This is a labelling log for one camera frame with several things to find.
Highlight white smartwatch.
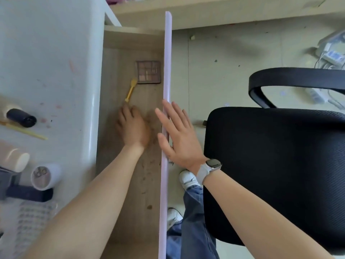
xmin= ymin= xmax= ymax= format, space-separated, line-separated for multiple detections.
xmin=196 ymin=158 xmax=222 ymax=185

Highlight white power strip with plugs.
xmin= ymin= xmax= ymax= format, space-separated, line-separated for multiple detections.
xmin=314 ymin=31 xmax=345 ymax=69

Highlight wooden drawer with lilac front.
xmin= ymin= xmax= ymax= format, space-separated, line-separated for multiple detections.
xmin=96 ymin=11 xmax=173 ymax=259

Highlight black mesh office chair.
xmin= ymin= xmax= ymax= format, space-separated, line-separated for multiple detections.
xmin=203 ymin=68 xmax=345 ymax=253

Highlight white cable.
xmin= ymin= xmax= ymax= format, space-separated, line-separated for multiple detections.
xmin=325 ymin=90 xmax=345 ymax=109

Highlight light wooden shelf board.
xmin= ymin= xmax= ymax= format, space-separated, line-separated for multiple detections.
xmin=110 ymin=0 xmax=345 ymax=30

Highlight person's left forearm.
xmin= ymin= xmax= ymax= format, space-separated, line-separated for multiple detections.
xmin=23 ymin=144 xmax=146 ymax=259

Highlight white sneaker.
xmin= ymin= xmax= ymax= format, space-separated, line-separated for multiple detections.
xmin=167 ymin=208 xmax=184 ymax=231
xmin=179 ymin=170 xmax=203 ymax=191

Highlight small white power strip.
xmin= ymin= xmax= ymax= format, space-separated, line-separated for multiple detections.
xmin=307 ymin=88 xmax=327 ymax=103

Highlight person's right hand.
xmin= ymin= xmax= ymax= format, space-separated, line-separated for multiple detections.
xmin=155 ymin=99 xmax=208 ymax=171

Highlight brown eyeshadow palette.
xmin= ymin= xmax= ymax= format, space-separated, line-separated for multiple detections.
xmin=135 ymin=60 xmax=162 ymax=84

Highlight white round jar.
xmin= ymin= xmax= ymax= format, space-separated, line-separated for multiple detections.
xmin=31 ymin=164 xmax=62 ymax=191

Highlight beige bottle with black cap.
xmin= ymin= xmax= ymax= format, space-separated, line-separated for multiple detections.
xmin=0 ymin=96 xmax=37 ymax=128

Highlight yellow makeup brush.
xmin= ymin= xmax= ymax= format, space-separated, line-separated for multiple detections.
xmin=125 ymin=79 xmax=137 ymax=103

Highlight clear patterned packet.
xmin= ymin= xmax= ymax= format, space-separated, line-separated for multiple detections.
xmin=12 ymin=202 xmax=58 ymax=258

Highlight person's left hand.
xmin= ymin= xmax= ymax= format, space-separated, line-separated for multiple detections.
xmin=116 ymin=104 xmax=151 ymax=149

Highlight beige tube with white cap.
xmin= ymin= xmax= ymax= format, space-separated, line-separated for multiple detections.
xmin=0 ymin=141 xmax=30 ymax=173

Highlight person's right forearm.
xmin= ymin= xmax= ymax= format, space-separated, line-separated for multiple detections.
xmin=201 ymin=168 xmax=336 ymax=259

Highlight grey box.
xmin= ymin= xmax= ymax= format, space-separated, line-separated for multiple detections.
xmin=0 ymin=167 xmax=21 ymax=200

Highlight blue jeans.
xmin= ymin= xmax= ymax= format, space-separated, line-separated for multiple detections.
xmin=165 ymin=185 xmax=219 ymax=259

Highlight thin yellow stick brush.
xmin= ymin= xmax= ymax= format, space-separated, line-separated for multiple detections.
xmin=0 ymin=121 xmax=48 ymax=141

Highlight black flat case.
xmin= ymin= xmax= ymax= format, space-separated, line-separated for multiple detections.
xmin=6 ymin=185 xmax=53 ymax=203

